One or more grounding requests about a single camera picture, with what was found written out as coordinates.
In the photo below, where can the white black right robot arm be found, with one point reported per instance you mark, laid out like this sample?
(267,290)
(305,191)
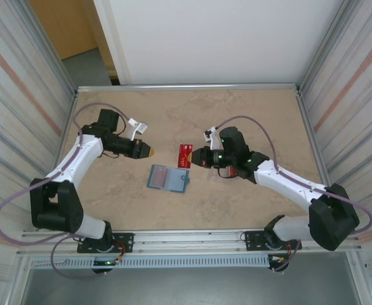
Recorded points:
(287,181)

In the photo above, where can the aluminium table edge rail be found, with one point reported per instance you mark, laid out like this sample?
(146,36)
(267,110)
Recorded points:
(66,136)
(308,127)
(189,86)

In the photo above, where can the blue leather card holder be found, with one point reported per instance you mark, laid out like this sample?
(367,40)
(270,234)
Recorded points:
(176,181)

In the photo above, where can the red credit card gold print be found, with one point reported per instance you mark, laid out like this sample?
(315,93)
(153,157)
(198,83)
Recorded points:
(183,152)

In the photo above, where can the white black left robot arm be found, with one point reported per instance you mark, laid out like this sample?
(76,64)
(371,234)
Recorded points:
(87,227)

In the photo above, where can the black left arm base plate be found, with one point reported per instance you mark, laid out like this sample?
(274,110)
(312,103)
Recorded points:
(127,236)

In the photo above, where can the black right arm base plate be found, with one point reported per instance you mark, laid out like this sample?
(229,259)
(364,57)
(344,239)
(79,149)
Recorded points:
(252,238)

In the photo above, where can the wooden door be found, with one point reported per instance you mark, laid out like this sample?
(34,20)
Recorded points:
(65,25)

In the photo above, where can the clear plastic card case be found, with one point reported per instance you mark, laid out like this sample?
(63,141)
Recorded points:
(213,174)

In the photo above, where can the long aluminium mounting rail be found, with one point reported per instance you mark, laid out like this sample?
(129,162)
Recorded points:
(189,236)

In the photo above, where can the small green-lit circuit board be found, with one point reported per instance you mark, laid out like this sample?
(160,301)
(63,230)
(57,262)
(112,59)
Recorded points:
(105,262)

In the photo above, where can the aluminium frame post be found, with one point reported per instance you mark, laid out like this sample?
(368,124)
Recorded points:
(66,79)
(308,71)

